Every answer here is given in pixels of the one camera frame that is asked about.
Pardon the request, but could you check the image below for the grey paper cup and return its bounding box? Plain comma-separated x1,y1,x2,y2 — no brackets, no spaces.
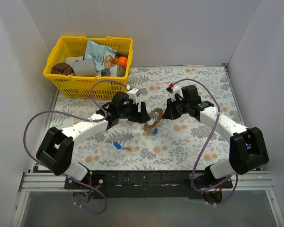
73,59,97,77

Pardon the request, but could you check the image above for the loose blue key tag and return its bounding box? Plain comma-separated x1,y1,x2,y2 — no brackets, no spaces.
113,142,127,150

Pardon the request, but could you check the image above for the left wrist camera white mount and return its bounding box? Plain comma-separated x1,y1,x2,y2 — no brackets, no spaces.
127,88,141,104

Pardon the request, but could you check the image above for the light blue snack bag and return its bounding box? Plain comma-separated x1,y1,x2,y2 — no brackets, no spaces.
84,39,117,71

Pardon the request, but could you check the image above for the orange fruit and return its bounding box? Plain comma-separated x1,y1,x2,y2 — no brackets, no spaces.
117,56,128,69

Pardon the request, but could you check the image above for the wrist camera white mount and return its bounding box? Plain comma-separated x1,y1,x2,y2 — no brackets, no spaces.
166,83,182,101
127,88,141,104

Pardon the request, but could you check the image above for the aluminium frame rail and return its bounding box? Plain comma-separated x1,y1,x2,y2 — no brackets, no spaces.
18,171,284,227

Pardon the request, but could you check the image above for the white paper in basket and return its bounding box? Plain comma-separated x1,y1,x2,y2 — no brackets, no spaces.
65,56,84,66

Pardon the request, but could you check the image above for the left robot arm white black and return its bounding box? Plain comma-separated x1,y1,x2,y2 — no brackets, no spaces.
36,88,150,189

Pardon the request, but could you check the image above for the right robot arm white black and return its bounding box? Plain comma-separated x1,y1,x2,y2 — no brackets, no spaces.
162,84,269,188

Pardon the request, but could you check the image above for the yellow plastic basket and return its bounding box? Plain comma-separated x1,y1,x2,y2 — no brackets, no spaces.
43,36,133,100

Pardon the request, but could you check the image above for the floral table mat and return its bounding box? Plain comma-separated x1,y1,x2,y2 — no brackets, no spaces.
38,67,257,171

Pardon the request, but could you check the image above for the green item in basket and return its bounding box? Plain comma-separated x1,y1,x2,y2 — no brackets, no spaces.
116,66,126,77

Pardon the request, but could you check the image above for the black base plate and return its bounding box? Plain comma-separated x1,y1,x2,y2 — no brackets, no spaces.
64,169,236,200

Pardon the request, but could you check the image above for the brown round pastry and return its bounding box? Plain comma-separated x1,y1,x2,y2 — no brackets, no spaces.
51,62,74,76

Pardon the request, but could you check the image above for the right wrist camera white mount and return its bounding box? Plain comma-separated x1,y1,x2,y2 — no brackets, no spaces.
166,83,182,101

